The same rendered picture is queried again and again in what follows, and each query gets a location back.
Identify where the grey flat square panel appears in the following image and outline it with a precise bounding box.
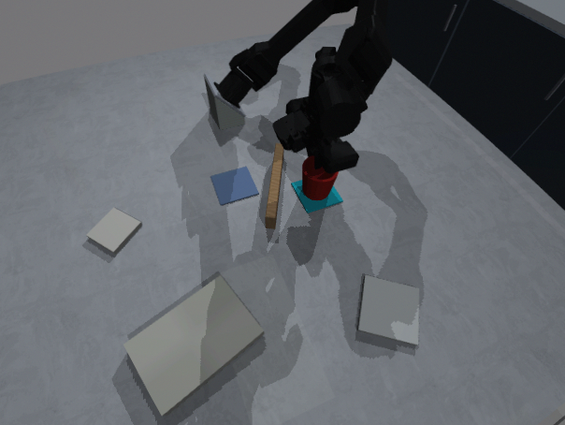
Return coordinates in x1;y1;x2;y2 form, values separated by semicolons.
357;274;419;345

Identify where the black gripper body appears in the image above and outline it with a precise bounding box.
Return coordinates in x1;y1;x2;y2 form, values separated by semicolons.
286;96;359;174

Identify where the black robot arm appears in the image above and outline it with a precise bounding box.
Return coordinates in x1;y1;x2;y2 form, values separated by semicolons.
214;0;392;153

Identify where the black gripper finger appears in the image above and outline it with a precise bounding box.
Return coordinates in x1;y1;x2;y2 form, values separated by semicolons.
310;146;322;169
306;142;319;157

